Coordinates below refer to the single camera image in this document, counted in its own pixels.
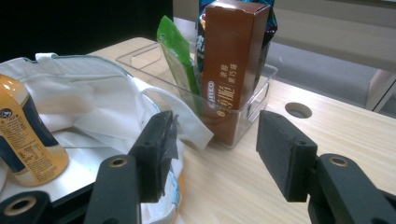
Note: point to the dark curtain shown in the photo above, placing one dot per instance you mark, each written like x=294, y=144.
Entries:
x=77, y=25

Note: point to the white patterned tote bag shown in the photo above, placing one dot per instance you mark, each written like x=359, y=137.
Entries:
x=102, y=102

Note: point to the blue potato chip bag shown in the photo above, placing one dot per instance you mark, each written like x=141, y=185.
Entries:
x=266, y=40

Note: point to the brown cookie box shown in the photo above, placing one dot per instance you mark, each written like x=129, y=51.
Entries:
x=230, y=62

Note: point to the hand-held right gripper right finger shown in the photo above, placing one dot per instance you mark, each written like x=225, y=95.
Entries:
x=285, y=152

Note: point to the green snack packet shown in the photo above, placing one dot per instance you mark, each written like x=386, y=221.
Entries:
x=177, y=53

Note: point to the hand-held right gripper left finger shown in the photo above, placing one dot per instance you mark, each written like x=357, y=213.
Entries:
x=155, y=155

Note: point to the orange drink bottle white cap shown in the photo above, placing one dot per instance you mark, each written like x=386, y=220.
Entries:
x=29, y=140

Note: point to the clear plastic storage box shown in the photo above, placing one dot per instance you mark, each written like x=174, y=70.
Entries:
x=246, y=112

